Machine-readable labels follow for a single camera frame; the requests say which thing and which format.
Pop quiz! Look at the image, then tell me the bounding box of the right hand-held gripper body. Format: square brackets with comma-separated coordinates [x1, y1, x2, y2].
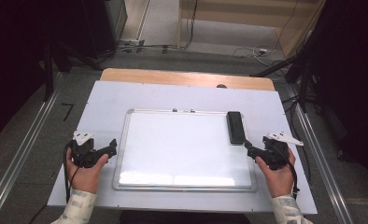
[261, 131, 304, 171]

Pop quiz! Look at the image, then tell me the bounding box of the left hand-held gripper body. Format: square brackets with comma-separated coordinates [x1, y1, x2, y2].
[68, 130, 109, 169]

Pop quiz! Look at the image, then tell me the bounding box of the black whiteboard eraser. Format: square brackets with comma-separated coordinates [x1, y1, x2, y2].
[226, 110, 247, 146]

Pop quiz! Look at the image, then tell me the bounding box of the person's left hand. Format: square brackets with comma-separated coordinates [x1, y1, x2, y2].
[65, 149, 109, 195]

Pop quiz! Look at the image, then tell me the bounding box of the person's right hand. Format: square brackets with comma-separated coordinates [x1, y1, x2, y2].
[255, 147, 297, 199]

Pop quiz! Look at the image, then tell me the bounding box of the white table cover panel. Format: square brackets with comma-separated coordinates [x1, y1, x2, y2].
[47, 79, 318, 216]

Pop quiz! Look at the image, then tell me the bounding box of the black metal stand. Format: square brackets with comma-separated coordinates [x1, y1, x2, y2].
[298, 52, 311, 114]
[43, 43, 56, 103]

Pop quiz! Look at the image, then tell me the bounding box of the wooden table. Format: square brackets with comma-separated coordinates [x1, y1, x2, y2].
[99, 67, 276, 92]

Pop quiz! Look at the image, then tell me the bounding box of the power strip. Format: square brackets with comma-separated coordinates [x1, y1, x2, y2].
[118, 38, 146, 53]

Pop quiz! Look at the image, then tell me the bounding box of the dark cabinet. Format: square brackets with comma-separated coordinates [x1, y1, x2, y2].
[78, 0, 129, 60]

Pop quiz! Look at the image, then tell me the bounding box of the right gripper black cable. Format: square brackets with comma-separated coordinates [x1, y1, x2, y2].
[275, 146, 301, 200]

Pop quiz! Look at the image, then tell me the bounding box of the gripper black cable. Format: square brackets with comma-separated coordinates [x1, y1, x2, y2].
[275, 146, 301, 200]
[63, 141, 81, 203]

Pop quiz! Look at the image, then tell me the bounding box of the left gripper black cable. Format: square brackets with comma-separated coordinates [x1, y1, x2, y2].
[63, 141, 81, 203]

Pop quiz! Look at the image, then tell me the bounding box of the metal floor rail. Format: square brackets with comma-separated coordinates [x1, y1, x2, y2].
[0, 89, 61, 220]
[291, 102, 355, 224]

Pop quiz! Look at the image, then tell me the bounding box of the whiteboard with metal frame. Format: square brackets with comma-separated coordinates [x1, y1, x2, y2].
[112, 107, 258, 192]

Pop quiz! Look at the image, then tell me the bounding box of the white floor cable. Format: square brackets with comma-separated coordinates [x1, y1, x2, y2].
[233, 44, 277, 61]

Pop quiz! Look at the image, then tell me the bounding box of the black floor cable bundle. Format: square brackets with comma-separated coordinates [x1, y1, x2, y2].
[97, 0, 200, 63]

